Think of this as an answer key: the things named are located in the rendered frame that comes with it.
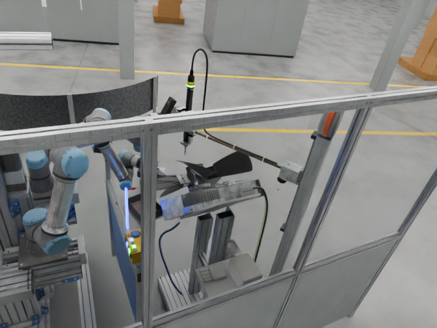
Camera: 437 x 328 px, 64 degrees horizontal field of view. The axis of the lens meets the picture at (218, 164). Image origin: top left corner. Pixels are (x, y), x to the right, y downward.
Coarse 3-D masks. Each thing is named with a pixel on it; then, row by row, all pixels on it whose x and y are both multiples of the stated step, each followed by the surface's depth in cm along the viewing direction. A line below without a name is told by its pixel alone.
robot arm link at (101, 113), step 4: (100, 108) 209; (92, 112) 209; (96, 112) 205; (100, 112) 205; (104, 112) 207; (108, 112) 210; (88, 116) 205; (92, 116) 202; (96, 116) 201; (100, 116) 201; (104, 116) 203; (108, 116) 207; (84, 120) 205; (88, 120) 204
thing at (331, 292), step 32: (352, 256) 213; (384, 256) 237; (288, 288) 199; (320, 288) 220; (352, 288) 247; (192, 320) 172; (224, 320) 187; (256, 320) 206; (288, 320) 229; (320, 320) 257
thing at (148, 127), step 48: (336, 96) 127; (384, 96) 133; (432, 96) 147; (0, 144) 80; (48, 144) 85; (144, 144) 98; (144, 192) 108; (144, 240) 121; (384, 240) 220; (144, 288) 138
